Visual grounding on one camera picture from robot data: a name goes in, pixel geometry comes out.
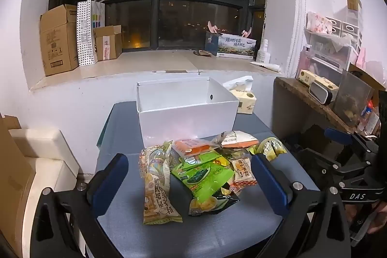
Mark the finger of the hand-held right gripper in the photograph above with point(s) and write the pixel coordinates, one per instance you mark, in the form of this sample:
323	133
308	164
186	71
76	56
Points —
320	161
337	134

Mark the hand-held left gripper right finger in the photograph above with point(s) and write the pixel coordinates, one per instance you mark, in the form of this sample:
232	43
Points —
266	182

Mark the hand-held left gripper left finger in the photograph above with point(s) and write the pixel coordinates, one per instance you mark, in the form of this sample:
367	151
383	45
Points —
111	181

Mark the orange white cracker packet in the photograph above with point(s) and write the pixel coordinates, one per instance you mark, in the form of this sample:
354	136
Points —
243	172

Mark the yellow green snack packet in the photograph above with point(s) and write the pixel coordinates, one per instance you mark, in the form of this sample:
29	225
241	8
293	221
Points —
270	147

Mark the clear pastry packet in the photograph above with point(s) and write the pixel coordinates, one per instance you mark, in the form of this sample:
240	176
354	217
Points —
154	162

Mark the beige green nut packet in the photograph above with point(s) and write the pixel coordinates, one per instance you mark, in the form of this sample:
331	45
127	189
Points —
158	203

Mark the white orange snack packet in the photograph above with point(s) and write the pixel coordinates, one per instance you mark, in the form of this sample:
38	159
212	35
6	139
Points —
238	137

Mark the black yellow chips packet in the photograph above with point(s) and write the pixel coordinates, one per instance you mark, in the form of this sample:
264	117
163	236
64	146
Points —
217	203

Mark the large green seaweed packet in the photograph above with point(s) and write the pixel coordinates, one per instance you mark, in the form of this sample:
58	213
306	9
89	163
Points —
205	178

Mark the white storage box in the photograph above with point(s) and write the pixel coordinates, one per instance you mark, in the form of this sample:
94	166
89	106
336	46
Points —
184	122

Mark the person's right hand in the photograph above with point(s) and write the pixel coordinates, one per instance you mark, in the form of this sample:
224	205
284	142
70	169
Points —
378	217

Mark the clear plastic container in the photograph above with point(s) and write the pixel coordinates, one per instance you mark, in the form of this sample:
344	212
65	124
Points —
352	97

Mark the wooden shelf board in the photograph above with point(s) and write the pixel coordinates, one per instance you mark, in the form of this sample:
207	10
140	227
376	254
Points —
297	97

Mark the white plastic drawer organizer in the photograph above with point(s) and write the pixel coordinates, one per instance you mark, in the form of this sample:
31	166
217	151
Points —
335	52

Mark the beige tissue box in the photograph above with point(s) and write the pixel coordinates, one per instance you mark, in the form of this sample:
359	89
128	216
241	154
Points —
246	100

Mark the white paper roll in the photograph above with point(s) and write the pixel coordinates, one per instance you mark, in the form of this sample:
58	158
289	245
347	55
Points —
267	66

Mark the brown cardboard sheet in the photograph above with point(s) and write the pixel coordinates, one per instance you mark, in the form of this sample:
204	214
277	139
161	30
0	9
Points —
12	179

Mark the white plastic bottle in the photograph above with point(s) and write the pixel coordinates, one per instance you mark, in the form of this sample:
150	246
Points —
263	54

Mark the pink floral tissue pack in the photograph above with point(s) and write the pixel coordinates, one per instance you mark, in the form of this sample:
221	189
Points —
317	22

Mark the tiny cardboard box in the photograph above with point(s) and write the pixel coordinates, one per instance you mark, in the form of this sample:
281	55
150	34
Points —
353	1

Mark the long printed landscape box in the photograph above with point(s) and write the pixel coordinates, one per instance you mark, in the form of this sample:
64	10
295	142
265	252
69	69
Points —
234	46

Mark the pink plastic object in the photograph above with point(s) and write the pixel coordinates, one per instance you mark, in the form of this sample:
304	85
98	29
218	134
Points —
246	32
212	26

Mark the small cardboard box red label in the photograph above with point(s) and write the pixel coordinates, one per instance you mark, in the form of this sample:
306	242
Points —
110	43

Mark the brown wrapper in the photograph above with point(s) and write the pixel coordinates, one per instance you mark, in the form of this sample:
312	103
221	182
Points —
202	53

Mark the polka dot paper bag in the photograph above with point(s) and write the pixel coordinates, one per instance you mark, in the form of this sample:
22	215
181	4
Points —
86	34

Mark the large cardboard box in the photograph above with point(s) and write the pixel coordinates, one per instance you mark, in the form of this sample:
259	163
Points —
57	40

